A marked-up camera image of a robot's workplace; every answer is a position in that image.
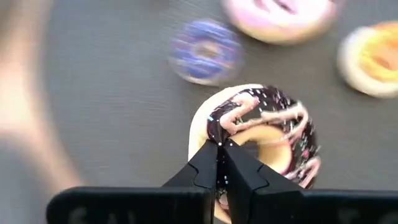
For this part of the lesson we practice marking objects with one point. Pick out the round grey woven placemat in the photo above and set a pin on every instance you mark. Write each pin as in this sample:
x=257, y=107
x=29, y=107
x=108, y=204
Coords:
x=124, y=93

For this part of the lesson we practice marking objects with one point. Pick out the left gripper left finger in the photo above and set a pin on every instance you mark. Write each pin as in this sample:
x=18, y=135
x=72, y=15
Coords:
x=199, y=174

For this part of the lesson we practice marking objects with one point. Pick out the small orange donut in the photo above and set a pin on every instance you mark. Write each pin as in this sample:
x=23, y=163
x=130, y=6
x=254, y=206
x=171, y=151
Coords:
x=373, y=62

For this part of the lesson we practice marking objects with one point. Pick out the small blue striped donut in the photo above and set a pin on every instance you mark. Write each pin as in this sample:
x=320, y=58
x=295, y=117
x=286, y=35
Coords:
x=205, y=53

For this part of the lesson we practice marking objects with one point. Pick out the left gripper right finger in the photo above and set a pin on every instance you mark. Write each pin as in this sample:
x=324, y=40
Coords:
x=248, y=186

